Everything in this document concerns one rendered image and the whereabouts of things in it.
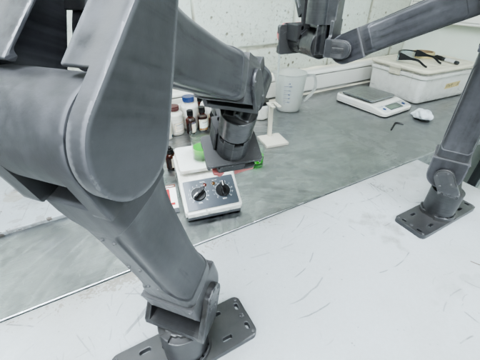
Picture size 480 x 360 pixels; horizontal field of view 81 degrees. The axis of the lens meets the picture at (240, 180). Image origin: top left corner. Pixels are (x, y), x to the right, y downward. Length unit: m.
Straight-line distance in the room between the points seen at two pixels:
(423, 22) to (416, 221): 0.39
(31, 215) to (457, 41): 1.83
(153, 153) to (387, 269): 0.52
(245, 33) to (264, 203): 0.76
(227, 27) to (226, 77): 0.90
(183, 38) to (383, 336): 0.48
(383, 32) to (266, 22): 0.71
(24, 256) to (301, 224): 0.56
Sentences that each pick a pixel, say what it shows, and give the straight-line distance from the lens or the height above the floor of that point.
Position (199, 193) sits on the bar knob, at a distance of 0.63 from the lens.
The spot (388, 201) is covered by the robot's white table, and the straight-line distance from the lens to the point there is 0.78.
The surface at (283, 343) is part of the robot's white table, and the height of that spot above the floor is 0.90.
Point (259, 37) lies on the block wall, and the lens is 1.28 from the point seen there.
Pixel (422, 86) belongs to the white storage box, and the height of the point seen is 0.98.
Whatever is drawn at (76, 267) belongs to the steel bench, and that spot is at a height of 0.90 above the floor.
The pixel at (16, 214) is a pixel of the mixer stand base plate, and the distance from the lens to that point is 0.81.
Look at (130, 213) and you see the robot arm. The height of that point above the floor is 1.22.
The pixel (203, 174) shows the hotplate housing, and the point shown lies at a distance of 0.67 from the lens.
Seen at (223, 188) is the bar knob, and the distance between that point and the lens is 0.63.
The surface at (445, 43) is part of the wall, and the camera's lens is 1.85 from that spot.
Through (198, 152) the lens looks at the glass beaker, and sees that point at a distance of 0.66.
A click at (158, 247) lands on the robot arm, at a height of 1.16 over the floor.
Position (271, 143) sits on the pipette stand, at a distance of 0.93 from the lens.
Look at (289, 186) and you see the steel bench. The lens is 0.75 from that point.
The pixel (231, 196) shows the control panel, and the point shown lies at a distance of 0.65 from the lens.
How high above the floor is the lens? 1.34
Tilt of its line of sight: 35 degrees down
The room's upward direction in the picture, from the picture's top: straight up
